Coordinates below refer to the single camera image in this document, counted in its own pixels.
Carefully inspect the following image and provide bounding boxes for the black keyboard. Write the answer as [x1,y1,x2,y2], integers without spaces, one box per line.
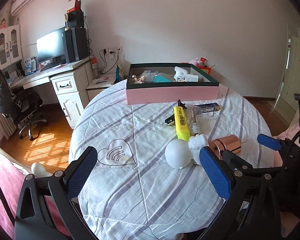
[40,61,65,72]

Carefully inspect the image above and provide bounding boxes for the pink quilt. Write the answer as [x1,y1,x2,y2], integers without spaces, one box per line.
[271,124,300,168]

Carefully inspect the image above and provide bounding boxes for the white glass-door cabinet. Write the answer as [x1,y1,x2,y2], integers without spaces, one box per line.
[0,24,22,68]

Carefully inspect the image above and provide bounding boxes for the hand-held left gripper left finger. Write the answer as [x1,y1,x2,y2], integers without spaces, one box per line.
[14,146,98,240]

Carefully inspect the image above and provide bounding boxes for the blue yellow packet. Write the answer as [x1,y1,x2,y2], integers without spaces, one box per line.
[116,64,124,82]

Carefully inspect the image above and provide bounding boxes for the magenta blanket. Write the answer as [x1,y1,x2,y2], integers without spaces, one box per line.
[0,140,70,238]

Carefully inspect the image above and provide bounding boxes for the black computer monitor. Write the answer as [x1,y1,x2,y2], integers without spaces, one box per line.
[36,26,66,64]

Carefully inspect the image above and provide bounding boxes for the small figurine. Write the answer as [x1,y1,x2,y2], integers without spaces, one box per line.
[132,74,147,84]

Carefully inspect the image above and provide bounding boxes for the black speaker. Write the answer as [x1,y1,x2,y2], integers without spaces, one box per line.
[65,11,85,29]

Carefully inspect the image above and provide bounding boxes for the white blue packet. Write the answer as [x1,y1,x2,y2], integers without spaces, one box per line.
[141,70,158,81]

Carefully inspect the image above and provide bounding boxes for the orange cap bottle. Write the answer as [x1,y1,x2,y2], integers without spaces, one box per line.
[90,55,99,78]

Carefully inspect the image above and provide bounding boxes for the row of books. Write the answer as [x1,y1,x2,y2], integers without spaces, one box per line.
[7,61,25,82]

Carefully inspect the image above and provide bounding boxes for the black hair clip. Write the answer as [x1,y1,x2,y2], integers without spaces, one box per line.
[164,99,188,127]

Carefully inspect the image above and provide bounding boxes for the black office chair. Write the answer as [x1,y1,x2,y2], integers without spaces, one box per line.
[0,67,48,140]

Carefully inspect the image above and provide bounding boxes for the white wall outlets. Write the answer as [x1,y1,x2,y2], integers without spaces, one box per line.
[101,45,123,58]

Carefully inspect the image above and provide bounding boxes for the rose gold cylinder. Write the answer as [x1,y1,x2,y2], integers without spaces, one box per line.
[208,134,241,155]

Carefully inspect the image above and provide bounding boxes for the dark printed garment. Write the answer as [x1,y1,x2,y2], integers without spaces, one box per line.
[0,67,17,117]

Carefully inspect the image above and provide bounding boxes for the blue white box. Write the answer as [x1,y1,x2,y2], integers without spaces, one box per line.
[24,57,37,76]

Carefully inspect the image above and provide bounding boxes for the black power cable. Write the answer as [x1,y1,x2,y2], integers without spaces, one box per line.
[98,51,119,74]

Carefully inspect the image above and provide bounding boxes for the pink storage box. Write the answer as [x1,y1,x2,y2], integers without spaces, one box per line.
[126,63,220,105]

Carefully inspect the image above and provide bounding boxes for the white desk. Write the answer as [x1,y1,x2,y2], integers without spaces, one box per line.
[6,56,95,128]

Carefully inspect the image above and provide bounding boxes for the red paper bag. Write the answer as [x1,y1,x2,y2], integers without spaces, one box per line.
[67,0,82,13]

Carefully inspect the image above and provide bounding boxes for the dark blue box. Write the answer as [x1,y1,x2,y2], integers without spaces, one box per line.
[199,102,221,112]

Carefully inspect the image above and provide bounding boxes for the white bulb night light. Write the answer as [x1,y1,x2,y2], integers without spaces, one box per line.
[164,134,207,169]

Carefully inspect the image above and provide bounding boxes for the teal pouch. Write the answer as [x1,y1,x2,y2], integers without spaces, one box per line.
[154,72,174,82]

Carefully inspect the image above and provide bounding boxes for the black computer tower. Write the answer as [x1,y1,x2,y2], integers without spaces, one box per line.
[64,27,89,63]

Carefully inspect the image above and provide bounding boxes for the yellow highlighter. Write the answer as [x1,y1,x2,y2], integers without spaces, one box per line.
[174,106,192,140]

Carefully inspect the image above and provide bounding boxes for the white door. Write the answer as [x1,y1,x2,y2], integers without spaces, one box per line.
[274,22,297,115]

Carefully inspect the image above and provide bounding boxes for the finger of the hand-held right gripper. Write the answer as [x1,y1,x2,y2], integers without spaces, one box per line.
[257,134,298,153]
[222,150,283,175]

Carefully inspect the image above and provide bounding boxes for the white nightstand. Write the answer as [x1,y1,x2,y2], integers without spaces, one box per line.
[86,73,127,108]

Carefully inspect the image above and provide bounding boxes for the clear glass bottle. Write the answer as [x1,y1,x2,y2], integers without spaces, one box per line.
[191,106,203,137]

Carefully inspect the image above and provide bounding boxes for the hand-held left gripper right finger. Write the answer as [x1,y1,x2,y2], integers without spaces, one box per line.
[197,145,282,240]

